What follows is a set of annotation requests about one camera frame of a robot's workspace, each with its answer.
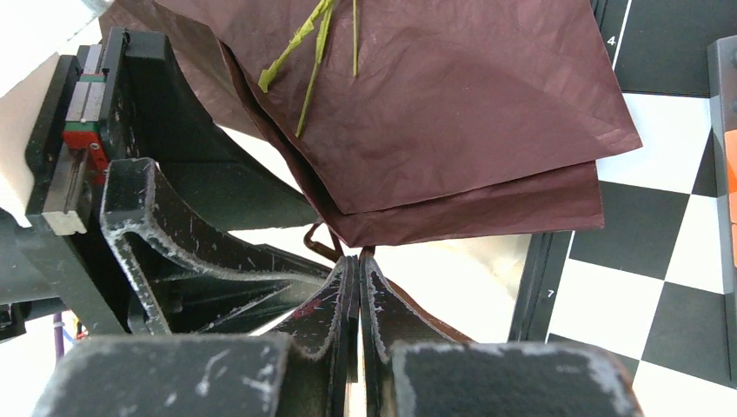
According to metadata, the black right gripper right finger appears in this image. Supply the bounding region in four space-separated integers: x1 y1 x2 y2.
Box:
359 255 642 416

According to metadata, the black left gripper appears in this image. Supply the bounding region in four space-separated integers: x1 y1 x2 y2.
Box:
1 30 330 340

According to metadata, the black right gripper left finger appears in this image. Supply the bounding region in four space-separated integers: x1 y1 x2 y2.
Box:
33 256 358 416

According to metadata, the brown ribbon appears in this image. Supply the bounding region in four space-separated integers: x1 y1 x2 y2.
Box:
303 222 474 345

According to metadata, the maroon wrapping paper sheet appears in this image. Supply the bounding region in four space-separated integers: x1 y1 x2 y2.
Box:
97 0 644 248

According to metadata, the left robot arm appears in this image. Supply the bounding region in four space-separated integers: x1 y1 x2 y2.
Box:
1 1 329 339

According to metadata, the black white chessboard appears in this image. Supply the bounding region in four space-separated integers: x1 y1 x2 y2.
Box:
509 1 736 390

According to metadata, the grey toy baseplate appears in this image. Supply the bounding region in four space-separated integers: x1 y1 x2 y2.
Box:
707 36 736 385

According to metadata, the orange toy ring piece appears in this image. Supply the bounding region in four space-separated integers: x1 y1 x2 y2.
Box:
724 129 737 266

